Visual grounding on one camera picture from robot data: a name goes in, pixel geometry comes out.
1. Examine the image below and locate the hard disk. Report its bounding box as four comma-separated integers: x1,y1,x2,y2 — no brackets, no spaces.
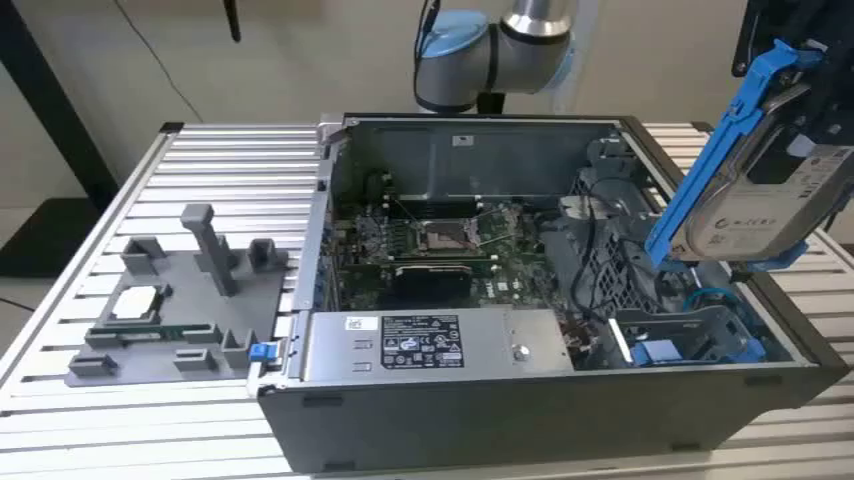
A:
644,37,854,275

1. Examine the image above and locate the blue disk wire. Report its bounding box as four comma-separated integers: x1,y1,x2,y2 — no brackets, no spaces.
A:
685,283,744,324

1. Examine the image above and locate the grey metal disk bay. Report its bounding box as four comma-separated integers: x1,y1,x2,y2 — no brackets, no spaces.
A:
610,303,797,372

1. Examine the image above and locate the grey perforated drive cage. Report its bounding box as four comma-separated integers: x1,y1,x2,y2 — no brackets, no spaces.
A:
540,167,677,314

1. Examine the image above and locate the green motherboard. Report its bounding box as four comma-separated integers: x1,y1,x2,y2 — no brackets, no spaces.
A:
330,197,576,311

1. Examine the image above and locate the blue bay clip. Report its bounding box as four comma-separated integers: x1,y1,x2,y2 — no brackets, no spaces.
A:
632,342,680,367

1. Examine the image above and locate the CPU socket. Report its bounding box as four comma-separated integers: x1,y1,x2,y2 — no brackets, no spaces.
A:
413,219,484,254

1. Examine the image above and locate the silver power supply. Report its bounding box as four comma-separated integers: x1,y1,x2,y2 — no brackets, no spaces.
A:
303,308,576,379

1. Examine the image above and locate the black and silver PC case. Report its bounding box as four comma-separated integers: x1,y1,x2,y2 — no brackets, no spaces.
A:
246,112,853,474

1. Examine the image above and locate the thin black rod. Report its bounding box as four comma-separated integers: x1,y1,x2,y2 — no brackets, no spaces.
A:
222,0,243,43

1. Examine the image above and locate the grey parts rack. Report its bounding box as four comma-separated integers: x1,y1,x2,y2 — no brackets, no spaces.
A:
63,203,295,389

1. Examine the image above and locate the green RAM stick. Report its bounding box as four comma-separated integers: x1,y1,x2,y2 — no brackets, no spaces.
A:
93,323,222,338

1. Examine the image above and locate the silver CPU chip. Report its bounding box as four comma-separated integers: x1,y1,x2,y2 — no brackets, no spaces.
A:
110,288,166,321

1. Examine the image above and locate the black stand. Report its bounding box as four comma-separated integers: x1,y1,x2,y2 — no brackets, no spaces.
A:
0,0,122,279

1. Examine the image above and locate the thick black cable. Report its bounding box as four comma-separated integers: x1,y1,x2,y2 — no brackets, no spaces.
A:
572,192,608,315

